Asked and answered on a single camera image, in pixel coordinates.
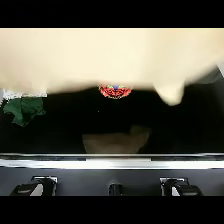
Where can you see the cream T-shirt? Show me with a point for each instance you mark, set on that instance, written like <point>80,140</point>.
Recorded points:
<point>100,56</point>

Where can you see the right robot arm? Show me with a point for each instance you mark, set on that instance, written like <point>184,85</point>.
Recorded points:
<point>181,188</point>

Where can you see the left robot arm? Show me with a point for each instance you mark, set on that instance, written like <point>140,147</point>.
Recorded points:
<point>31,188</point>

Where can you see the green garment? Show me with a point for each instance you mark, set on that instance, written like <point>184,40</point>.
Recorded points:
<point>24,108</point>

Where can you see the silver frame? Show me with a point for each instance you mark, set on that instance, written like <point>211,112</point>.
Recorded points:
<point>113,164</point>

